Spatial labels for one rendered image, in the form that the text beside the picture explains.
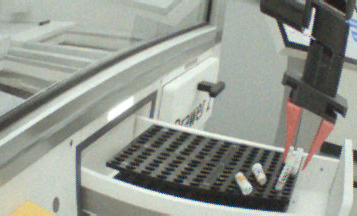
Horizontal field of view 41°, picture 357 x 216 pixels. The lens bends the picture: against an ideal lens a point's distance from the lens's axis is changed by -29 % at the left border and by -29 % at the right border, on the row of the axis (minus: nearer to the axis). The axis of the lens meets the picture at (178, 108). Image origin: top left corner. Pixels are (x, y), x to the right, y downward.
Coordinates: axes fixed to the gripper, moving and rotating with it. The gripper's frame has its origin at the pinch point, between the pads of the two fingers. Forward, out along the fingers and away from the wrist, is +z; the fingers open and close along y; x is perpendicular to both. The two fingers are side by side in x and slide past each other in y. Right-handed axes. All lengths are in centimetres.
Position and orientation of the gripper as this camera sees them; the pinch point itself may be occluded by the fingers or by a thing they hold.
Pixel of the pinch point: (296, 159)
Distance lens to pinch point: 67.4
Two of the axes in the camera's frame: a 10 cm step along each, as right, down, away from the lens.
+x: -3.0, 1.8, -9.4
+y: -9.0, -3.7, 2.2
